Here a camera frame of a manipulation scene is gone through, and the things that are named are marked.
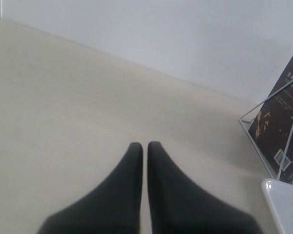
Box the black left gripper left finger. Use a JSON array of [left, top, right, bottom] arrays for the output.
[[38, 142, 143, 234]]

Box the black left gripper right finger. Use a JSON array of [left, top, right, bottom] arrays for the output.
[[147, 141, 262, 234]]

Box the dark brown spine book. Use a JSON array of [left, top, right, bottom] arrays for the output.
[[249, 56, 293, 182]]

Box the white plastic tray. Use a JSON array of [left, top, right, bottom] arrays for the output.
[[261, 178, 293, 234]]

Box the white wire book rack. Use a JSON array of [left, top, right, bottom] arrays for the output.
[[239, 72, 293, 182]]

